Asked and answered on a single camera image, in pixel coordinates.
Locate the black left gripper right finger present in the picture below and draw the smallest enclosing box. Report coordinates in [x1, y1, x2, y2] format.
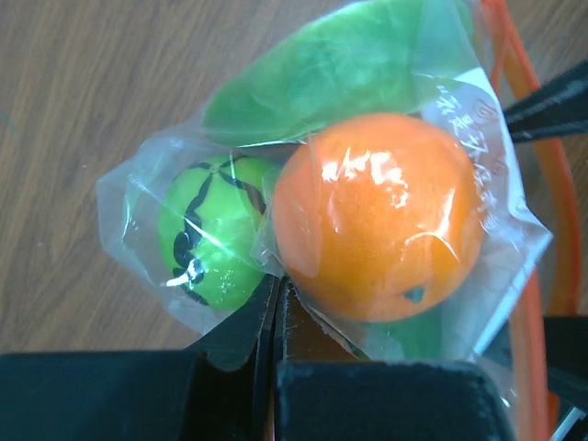
[274, 280, 515, 440]

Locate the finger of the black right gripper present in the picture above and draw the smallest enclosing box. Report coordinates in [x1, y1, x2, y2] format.
[503, 60, 588, 143]
[544, 315, 588, 413]

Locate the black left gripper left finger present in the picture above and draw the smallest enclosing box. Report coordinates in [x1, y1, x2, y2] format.
[1, 276, 278, 440]

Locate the clear orange zip top bag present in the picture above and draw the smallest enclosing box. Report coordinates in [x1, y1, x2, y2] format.
[97, 1, 587, 440]

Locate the fake green pepper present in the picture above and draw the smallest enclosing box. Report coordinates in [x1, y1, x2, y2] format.
[360, 309, 446, 360]

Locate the fake green watermelon ball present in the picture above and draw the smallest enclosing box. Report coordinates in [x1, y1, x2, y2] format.
[157, 153, 272, 311]

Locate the fake orange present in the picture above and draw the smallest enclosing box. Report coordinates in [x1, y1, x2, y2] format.
[271, 113, 484, 322]

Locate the fake watermelon slice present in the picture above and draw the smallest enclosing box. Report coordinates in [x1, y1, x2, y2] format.
[202, 1, 479, 146]

